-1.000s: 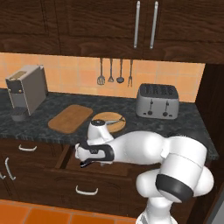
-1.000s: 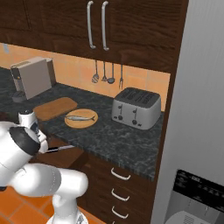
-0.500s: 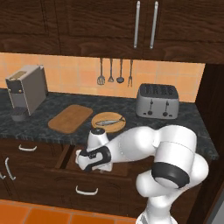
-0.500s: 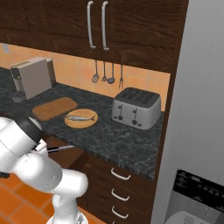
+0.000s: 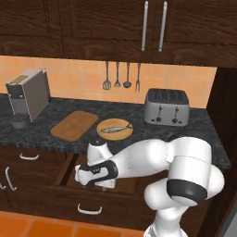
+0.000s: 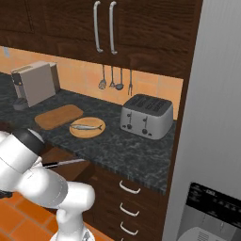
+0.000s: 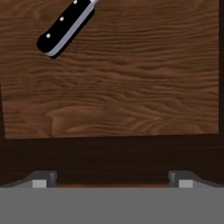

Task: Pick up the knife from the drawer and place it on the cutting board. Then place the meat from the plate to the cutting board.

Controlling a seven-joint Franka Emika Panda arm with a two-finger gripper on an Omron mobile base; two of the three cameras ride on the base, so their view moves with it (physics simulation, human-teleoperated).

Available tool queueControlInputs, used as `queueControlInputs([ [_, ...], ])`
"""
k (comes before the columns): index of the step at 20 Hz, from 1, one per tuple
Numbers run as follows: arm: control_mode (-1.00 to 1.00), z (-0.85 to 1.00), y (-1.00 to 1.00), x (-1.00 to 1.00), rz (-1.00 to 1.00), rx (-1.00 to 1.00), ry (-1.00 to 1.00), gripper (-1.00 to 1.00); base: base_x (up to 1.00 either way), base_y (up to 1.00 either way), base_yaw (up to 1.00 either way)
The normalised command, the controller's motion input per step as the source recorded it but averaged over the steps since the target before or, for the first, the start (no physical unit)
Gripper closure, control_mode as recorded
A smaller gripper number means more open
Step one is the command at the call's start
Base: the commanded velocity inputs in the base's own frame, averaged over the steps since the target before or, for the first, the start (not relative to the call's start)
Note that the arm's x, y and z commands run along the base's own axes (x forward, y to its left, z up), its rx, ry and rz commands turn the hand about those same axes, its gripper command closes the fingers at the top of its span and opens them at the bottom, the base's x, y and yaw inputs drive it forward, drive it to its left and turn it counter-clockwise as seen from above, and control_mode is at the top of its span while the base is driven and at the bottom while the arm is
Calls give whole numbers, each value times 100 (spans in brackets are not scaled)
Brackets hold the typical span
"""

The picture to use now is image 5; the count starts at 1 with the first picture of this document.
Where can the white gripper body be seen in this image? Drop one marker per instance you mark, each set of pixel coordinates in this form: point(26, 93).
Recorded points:
point(105, 184)

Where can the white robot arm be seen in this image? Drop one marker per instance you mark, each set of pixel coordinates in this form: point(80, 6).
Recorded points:
point(185, 160)

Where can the dark wood open drawer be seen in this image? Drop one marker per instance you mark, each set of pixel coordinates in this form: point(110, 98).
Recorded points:
point(61, 197)

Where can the dark wood closed drawer front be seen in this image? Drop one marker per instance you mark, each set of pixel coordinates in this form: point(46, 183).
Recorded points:
point(46, 155)

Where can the wooden cutting board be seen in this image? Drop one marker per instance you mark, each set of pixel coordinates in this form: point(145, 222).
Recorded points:
point(74, 126)

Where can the grey fish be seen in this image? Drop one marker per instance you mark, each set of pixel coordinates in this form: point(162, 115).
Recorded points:
point(114, 129)

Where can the dark wood base cupboard door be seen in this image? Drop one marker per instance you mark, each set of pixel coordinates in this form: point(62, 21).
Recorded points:
point(31, 191)

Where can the grey four-slot toaster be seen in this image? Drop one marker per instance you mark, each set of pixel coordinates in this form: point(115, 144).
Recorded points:
point(166, 111)

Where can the hanging slotted spatula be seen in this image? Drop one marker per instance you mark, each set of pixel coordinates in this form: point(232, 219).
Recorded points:
point(106, 84)

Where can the hanging metal ladle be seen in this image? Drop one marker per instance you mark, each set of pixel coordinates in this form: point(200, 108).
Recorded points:
point(127, 84)

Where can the hanging metal fork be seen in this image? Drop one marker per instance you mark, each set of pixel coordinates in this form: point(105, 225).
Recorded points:
point(138, 84)

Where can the dark grey mug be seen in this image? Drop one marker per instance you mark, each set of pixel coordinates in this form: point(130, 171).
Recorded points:
point(19, 122)

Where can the grey coffee machine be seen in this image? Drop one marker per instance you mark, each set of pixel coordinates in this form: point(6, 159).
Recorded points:
point(32, 92)

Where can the grey appliance panel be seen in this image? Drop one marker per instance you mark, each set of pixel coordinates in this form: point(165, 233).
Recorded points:
point(230, 223)

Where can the tall dark wood cabinet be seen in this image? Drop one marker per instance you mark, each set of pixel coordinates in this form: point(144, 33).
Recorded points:
point(223, 102)

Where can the dark wood wall cupboard door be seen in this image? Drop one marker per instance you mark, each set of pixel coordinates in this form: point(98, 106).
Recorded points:
point(200, 31)
point(24, 21)
point(102, 27)

